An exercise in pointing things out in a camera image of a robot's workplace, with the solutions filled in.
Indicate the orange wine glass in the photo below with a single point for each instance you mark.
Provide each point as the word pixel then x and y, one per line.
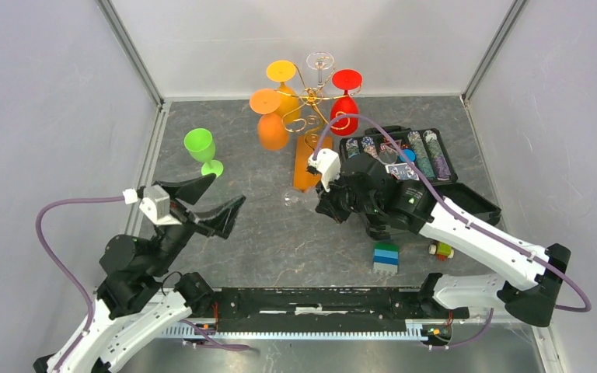
pixel 271 129

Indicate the small colourful toy car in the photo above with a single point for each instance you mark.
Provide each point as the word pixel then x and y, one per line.
pixel 441 251

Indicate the blue green toy block stack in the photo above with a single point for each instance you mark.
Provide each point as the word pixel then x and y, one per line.
pixel 386 258

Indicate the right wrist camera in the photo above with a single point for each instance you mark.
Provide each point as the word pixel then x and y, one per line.
pixel 326 165

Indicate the clear wine glass back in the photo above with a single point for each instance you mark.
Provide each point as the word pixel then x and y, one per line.
pixel 321 62

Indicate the black poker chip case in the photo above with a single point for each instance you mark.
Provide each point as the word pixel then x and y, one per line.
pixel 404 168

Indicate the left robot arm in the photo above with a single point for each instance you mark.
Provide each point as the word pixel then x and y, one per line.
pixel 118 324

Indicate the clear wine glass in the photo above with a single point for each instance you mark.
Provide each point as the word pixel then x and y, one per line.
pixel 321 62
pixel 307 199

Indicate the clear wine glass front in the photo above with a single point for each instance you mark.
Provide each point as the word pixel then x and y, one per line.
pixel 307 199

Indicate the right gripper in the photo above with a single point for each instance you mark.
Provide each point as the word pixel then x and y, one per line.
pixel 327 204

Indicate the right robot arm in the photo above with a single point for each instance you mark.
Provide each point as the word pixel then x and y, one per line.
pixel 526 278

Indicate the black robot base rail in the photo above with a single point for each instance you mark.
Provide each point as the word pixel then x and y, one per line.
pixel 320 310

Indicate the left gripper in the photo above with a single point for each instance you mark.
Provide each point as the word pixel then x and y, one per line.
pixel 218 220

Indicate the red wine glass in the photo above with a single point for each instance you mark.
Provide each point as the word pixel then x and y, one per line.
pixel 346 80

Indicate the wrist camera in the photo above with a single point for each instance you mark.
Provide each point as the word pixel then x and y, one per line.
pixel 326 165
pixel 155 206

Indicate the gold wire wooden glass rack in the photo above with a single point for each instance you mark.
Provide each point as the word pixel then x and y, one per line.
pixel 309 126

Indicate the green wine glass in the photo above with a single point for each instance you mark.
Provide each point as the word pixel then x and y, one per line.
pixel 200 144

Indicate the yellow wine glass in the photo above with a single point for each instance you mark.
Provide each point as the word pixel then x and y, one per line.
pixel 282 71

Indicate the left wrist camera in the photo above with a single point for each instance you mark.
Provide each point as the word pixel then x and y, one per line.
pixel 155 206

